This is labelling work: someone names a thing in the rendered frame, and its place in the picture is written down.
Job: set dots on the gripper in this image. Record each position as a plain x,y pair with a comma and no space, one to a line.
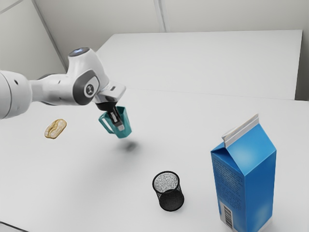
105,106

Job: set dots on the teal faceted mug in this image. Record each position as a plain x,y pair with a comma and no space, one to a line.
118,125

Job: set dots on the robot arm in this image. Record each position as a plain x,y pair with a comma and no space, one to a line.
48,89

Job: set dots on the bread roll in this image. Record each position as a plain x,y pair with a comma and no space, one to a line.
55,128

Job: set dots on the black mesh pen holder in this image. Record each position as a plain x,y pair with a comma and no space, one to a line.
168,191

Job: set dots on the blue milk carton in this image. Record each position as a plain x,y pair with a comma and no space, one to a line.
243,174

